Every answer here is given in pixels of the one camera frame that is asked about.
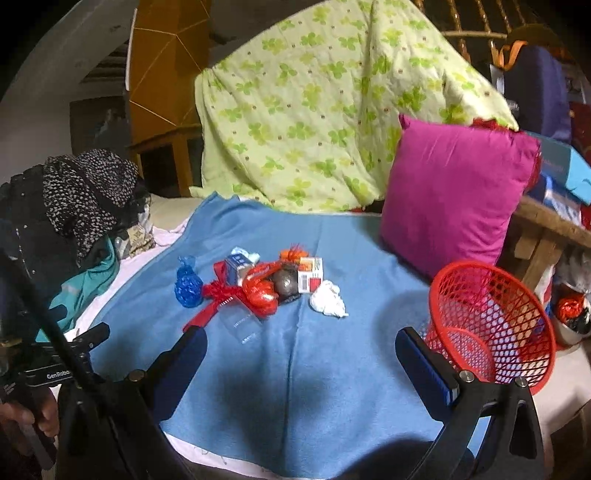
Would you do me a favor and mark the blue plastic wrapper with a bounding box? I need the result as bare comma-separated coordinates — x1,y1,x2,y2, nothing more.
174,256,204,308

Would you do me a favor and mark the red ribbon bow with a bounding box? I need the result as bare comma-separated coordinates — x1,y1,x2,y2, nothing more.
182,261,259,332

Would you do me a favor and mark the blue white small box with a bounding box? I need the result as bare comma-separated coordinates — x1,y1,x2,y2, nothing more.
224,253,254,287

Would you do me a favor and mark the white paper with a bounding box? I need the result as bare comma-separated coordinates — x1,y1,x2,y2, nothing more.
308,280,349,318

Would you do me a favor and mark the black plastic bag ball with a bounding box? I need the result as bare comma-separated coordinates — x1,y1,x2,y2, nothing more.
270,263,301,304

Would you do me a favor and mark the red white medicine box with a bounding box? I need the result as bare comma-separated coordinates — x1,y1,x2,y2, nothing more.
297,257,324,294

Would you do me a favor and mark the red shiny plastic wrapper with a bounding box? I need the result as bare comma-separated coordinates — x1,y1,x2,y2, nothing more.
242,261,281,317

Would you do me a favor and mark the orange wrapper bundle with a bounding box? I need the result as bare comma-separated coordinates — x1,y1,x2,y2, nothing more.
280,244,310,264

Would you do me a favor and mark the steel bowl with trash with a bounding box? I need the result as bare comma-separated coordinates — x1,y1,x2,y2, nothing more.
551,283,590,347

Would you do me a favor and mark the person left hand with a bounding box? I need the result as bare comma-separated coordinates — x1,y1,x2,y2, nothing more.
1,387,60,455

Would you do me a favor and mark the red mesh basket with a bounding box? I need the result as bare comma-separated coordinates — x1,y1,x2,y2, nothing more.
422,260,556,395

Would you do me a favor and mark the teal jacket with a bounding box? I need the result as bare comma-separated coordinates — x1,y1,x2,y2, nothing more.
49,237,119,333

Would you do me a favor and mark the blue fleece blanket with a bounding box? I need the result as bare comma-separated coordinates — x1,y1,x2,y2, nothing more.
92,195,441,479

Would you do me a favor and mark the red foil bundle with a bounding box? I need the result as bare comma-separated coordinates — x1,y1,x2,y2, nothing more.
554,293,589,330

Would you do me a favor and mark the black white dotted cloth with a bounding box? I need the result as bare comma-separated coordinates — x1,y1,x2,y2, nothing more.
42,149,148,264

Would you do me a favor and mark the wooden bench table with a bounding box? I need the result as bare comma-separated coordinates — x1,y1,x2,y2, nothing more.
497,196,590,291

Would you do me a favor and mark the magenta pillow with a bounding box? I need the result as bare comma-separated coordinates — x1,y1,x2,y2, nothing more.
380,115,541,277

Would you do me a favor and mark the light blue fashion box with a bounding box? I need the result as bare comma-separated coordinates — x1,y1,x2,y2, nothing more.
528,132,591,205

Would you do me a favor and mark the navy blue bag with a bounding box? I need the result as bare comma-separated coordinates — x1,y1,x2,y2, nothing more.
503,41,572,143

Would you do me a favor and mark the green clover quilt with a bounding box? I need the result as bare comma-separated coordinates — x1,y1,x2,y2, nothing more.
190,1,516,212

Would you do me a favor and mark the orange wooden cabinet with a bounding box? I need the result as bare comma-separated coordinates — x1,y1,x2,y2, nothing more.
128,0,211,197

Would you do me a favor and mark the black cable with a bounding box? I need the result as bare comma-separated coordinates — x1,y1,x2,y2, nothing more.
0,248,98,388

